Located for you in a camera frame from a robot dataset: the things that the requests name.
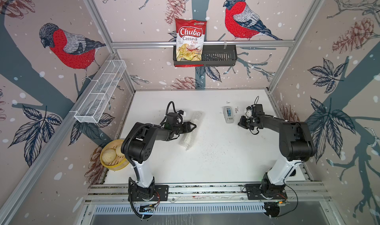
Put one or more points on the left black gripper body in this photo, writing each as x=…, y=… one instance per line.
x=178, y=129

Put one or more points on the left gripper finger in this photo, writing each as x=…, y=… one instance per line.
x=189, y=125
x=187, y=131

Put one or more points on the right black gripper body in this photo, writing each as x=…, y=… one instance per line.
x=246, y=122

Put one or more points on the clear bubble wrap sheet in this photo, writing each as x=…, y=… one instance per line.
x=188, y=139

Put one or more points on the small grey white device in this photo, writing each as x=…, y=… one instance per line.
x=228, y=114

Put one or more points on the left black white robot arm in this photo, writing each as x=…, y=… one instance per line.
x=138, y=145

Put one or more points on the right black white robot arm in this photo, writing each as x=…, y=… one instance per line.
x=295, y=144

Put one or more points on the right pale steamed bun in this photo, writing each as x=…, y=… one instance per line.
x=118, y=151

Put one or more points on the pale steamed bun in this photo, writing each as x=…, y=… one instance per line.
x=118, y=151
x=109, y=156

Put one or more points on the yellow steamer basket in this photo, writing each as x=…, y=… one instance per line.
x=120, y=162

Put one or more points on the left pale steamed bun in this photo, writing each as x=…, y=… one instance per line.
x=109, y=156

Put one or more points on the red Chuba cassava chips bag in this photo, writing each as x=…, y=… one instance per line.
x=190, y=37

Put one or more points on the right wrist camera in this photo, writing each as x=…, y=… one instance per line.
x=248, y=112

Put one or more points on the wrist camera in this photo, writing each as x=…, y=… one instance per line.
x=181, y=113
x=248, y=112

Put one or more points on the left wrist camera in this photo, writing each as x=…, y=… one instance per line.
x=181, y=113

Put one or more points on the black wire wall basket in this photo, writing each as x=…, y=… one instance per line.
x=212, y=56

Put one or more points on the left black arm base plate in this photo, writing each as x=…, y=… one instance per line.
x=160, y=192

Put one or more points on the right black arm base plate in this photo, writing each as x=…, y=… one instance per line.
x=252, y=191

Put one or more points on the white wire mesh shelf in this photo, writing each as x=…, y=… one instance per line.
x=97, y=100

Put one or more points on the aluminium front rail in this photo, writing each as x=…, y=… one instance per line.
x=208, y=193

